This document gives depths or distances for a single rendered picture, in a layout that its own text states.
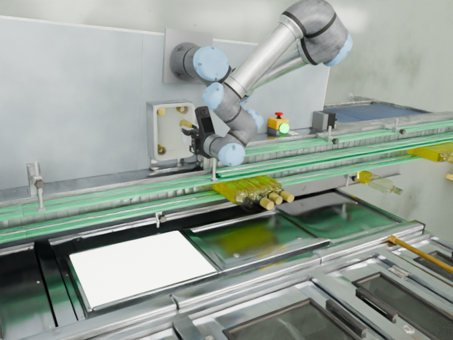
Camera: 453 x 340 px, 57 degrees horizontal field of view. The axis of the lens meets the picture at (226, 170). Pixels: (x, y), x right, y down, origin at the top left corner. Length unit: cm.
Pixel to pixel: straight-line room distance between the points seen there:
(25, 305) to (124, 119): 74
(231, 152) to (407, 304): 73
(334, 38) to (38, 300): 120
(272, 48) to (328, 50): 20
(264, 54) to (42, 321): 99
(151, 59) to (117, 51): 13
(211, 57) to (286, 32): 32
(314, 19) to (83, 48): 80
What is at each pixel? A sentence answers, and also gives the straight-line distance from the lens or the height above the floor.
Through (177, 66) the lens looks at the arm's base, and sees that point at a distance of 165.
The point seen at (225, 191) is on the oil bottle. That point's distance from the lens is 167.
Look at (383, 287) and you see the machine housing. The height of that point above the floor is 158.
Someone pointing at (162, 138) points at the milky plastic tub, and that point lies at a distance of 173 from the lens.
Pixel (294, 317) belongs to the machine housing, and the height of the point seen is 156.
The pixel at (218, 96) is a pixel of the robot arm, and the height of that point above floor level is 125.
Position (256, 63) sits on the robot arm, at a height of 126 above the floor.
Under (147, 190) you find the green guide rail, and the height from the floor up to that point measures 94.
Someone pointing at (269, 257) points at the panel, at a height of 132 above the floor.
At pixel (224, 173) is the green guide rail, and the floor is 95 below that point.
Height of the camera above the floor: 232
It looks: 54 degrees down
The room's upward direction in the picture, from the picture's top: 121 degrees clockwise
